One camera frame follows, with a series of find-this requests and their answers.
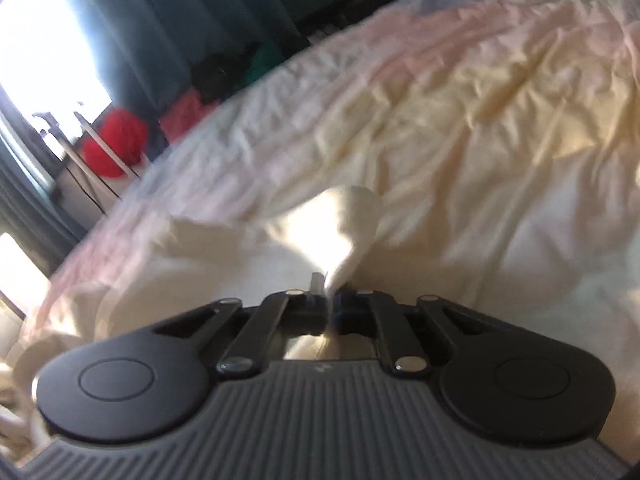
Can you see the bright window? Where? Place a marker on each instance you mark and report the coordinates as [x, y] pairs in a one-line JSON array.
[[47, 40]]

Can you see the pink red cloth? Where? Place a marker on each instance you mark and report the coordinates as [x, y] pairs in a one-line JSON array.
[[186, 114]]

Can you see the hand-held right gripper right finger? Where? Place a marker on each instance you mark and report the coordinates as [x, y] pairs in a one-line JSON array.
[[350, 308]]

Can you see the red fluffy cloth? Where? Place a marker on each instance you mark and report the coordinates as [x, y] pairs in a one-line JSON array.
[[116, 144]]

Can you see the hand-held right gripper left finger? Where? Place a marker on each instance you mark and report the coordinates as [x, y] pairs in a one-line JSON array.
[[305, 308]]

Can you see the pastel patterned bed sheet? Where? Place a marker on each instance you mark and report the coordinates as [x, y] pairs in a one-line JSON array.
[[450, 110]]

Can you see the teal curtain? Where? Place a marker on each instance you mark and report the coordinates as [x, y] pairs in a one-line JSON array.
[[165, 10]]

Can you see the cream white garment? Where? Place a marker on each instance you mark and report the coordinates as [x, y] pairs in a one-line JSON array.
[[345, 230]]

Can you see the white drying rack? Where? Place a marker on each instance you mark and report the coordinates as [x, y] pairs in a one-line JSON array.
[[82, 150]]

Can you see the black cloth pile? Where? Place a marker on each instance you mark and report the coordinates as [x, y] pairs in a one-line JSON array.
[[220, 72]]

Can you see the green cloth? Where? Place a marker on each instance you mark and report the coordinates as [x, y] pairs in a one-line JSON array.
[[267, 60]]

